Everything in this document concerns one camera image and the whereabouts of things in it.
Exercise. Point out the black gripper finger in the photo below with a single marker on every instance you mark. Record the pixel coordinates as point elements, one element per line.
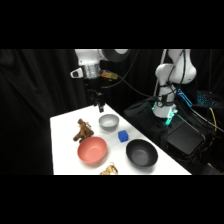
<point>101,106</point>
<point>97,102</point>

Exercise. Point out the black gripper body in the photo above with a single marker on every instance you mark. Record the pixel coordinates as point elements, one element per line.
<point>93,89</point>

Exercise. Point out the blue cube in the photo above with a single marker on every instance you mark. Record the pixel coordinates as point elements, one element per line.
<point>123,135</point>

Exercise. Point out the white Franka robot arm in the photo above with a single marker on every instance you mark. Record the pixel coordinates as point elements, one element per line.
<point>88,58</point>

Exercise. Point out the grey bowl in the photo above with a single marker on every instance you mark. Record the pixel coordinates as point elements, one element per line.
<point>108,122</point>

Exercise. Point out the pink bowl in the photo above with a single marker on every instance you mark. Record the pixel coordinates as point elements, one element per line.
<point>92,150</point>

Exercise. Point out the black bowl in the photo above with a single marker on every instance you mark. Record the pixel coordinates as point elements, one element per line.
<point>141,153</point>

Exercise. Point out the yellow wrist connector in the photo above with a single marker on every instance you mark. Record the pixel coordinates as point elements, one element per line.
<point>109,75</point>

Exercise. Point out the brown plush toy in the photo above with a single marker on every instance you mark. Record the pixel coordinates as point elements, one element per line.
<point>83,131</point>

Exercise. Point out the black curtain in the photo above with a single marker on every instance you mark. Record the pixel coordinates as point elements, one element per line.
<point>33,100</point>

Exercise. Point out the tan plush toy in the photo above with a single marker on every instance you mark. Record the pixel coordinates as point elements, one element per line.
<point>109,170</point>

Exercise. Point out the green base light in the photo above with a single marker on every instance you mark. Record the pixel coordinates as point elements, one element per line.
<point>169,117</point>

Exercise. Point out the blue lit device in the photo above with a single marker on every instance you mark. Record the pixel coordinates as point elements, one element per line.
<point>184,96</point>

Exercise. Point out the teal lit keyboard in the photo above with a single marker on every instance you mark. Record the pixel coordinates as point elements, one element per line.
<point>205,98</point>

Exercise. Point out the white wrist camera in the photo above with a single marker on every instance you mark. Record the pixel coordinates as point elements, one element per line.
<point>76,73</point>

